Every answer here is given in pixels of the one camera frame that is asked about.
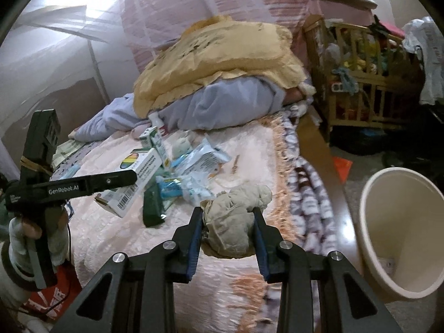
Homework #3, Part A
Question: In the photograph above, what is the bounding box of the blue green small packet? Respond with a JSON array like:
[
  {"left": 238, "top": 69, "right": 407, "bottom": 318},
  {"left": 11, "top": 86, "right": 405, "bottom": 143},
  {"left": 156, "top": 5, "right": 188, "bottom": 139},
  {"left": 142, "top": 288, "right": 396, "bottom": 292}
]
[{"left": 156, "top": 175, "right": 184, "bottom": 198}]

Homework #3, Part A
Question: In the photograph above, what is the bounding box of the light blue plastic wrapper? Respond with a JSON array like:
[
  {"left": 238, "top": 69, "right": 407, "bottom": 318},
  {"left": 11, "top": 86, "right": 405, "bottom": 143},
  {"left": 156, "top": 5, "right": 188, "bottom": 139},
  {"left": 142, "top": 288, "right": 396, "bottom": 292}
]
[{"left": 173, "top": 137, "right": 232, "bottom": 181}]

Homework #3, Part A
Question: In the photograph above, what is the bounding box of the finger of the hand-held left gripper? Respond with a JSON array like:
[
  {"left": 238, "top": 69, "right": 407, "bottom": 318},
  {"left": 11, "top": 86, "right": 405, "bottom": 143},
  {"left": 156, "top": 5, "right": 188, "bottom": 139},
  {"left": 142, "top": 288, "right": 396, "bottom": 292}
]
[{"left": 87, "top": 171, "right": 138, "bottom": 194}]

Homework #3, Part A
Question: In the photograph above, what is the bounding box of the white bottle with red label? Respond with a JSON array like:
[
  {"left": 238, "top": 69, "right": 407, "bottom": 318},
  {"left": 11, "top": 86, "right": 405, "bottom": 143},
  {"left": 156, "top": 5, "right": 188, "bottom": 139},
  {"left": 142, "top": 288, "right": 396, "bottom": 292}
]
[{"left": 148, "top": 112, "right": 167, "bottom": 134}]

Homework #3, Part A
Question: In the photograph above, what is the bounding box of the pink box with grey lid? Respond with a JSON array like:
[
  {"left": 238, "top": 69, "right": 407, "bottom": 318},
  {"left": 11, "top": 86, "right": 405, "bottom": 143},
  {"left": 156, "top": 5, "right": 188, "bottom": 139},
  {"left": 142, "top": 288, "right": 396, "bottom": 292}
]
[{"left": 303, "top": 0, "right": 379, "bottom": 28}]

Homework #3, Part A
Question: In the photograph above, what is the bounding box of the brown wooden bed frame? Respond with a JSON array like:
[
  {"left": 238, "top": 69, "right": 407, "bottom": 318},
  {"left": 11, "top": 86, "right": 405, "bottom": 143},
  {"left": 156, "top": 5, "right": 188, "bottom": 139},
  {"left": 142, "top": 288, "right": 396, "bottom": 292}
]
[{"left": 300, "top": 109, "right": 368, "bottom": 264}]

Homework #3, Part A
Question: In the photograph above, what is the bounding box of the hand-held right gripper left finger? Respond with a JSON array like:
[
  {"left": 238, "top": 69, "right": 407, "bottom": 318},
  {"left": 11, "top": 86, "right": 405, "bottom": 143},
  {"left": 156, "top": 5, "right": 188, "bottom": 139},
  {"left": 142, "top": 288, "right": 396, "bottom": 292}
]
[{"left": 51, "top": 207, "right": 203, "bottom": 333}]

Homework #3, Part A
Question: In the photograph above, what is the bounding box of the white box with rainbow print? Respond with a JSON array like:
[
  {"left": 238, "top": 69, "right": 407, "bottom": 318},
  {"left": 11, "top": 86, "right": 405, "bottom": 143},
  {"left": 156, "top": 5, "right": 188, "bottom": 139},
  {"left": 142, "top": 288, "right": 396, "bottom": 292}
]
[{"left": 95, "top": 147, "right": 163, "bottom": 219}]

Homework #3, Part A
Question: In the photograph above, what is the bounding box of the wooden crib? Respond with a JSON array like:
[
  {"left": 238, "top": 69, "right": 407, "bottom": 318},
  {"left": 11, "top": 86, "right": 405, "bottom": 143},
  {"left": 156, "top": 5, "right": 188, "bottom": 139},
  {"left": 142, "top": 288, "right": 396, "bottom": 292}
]
[{"left": 303, "top": 14, "right": 427, "bottom": 143}]

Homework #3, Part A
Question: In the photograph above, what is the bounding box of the lavender blanket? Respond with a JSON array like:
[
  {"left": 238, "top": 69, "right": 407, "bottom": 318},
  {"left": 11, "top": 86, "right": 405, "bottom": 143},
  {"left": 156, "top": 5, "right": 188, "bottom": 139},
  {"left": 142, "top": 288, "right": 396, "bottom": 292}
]
[{"left": 74, "top": 76, "right": 288, "bottom": 143}]

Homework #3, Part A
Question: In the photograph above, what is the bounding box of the orange paper scrap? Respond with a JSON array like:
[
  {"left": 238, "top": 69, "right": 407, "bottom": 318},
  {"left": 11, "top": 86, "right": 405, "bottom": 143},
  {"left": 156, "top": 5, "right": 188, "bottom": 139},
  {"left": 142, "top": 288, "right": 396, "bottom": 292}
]
[{"left": 332, "top": 156, "right": 354, "bottom": 183}]

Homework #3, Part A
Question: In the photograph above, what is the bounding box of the grey cloth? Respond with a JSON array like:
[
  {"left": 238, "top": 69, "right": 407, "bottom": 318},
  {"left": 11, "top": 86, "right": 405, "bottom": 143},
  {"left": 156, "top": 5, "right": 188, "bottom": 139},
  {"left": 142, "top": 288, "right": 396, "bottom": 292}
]
[{"left": 201, "top": 185, "right": 273, "bottom": 259}]

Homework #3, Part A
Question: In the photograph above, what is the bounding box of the pink mosquito net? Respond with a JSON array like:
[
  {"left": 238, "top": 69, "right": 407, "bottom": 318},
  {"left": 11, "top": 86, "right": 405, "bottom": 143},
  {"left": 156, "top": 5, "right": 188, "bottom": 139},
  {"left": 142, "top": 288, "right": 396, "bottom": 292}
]
[{"left": 0, "top": 0, "right": 306, "bottom": 136}]

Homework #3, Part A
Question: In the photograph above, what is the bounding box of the green white small carton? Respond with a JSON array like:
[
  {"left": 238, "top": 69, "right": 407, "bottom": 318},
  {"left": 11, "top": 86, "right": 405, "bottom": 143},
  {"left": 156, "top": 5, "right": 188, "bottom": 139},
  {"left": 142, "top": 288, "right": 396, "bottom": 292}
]
[
  {"left": 139, "top": 127, "right": 157, "bottom": 149},
  {"left": 153, "top": 130, "right": 171, "bottom": 167}
]

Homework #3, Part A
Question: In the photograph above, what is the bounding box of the person's left forearm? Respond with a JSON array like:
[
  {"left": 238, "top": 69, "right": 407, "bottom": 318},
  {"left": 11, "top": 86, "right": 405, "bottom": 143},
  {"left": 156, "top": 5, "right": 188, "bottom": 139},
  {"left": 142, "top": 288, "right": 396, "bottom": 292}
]
[{"left": 0, "top": 241, "right": 35, "bottom": 316}]

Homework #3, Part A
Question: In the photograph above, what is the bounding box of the pink fringed bedspread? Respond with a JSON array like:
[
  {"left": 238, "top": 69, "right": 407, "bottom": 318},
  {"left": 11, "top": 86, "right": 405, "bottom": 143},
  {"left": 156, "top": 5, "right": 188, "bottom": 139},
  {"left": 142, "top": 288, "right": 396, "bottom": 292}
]
[{"left": 52, "top": 111, "right": 302, "bottom": 333}]

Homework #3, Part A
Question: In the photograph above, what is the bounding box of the green patterned paper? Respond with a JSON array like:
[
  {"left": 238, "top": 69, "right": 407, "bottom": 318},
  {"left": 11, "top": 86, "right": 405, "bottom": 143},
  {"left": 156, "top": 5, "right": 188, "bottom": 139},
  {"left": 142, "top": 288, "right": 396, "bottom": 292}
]
[{"left": 54, "top": 140, "right": 84, "bottom": 165}]

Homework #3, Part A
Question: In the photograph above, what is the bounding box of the red white bag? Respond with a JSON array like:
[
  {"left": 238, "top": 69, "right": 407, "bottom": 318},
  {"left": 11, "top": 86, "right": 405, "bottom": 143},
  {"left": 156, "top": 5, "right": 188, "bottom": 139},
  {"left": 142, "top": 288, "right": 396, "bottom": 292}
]
[{"left": 21, "top": 265, "right": 84, "bottom": 323}]

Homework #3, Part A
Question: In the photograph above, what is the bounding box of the cream plastic waste bin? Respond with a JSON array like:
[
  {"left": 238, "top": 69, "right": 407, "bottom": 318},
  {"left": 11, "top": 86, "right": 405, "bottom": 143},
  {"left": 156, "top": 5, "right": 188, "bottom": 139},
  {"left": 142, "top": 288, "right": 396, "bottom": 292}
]
[{"left": 357, "top": 167, "right": 444, "bottom": 302}]

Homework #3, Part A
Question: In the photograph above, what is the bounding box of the dark green packet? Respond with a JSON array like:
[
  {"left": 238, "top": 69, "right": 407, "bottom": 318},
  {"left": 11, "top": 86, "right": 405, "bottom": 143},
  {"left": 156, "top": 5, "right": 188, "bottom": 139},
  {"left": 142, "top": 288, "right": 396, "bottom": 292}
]
[{"left": 143, "top": 182, "right": 165, "bottom": 228}]

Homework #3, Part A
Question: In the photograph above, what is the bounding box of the crumpled white tissue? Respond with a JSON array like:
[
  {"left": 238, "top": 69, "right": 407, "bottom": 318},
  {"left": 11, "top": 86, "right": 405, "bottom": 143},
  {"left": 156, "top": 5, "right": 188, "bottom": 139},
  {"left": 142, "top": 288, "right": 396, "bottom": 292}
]
[{"left": 172, "top": 137, "right": 193, "bottom": 157}]

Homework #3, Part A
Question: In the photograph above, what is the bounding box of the person's left hand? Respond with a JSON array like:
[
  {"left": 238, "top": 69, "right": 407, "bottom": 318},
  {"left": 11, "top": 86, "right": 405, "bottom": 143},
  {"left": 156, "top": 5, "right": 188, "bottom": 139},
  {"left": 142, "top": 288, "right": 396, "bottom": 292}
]
[{"left": 9, "top": 204, "right": 68, "bottom": 278}]

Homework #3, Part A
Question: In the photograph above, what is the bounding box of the black plastic bag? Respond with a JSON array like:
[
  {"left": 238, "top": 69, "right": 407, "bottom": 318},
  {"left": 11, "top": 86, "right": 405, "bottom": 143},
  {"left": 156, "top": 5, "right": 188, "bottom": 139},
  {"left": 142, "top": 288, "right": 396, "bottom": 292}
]
[{"left": 329, "top": 125, "right": 392, "bottom": 157}]

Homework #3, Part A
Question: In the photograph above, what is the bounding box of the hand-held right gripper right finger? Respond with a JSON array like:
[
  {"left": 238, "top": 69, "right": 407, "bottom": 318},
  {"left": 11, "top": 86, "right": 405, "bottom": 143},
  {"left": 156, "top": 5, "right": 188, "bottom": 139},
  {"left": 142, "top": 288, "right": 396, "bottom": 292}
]
[{"left": 253, "top": 207, "right": 392, "bottom": 333}]

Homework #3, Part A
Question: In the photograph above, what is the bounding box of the clear plastic wrapper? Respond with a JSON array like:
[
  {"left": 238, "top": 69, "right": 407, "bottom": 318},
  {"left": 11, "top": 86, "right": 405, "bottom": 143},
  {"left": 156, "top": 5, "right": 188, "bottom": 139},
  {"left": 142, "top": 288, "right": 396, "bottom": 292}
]
[{"left": 180, "top": 177, "right": 216, "bottom": 205}]

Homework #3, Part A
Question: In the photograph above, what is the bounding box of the yellow quilt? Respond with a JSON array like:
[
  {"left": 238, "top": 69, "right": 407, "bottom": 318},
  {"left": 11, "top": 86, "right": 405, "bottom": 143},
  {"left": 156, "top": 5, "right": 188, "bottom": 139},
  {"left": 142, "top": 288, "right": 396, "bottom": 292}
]
[{"left": 133, "top": 17, "right": 309, "bottom": 118}]

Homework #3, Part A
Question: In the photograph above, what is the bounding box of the brown white patterned blanket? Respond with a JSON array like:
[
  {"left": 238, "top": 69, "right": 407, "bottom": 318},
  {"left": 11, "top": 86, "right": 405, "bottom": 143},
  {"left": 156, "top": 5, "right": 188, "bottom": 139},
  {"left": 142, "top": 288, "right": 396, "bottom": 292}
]
[{"left": 277, "top": 97, "right": 344, "bottom": 306}]

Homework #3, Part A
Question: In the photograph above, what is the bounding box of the white plastic bag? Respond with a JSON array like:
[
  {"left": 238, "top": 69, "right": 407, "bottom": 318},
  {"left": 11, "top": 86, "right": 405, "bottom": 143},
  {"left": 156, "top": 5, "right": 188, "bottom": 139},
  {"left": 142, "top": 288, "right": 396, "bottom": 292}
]
[{"left": 402, "top": 17, "right": 444, "bottom": 106}]

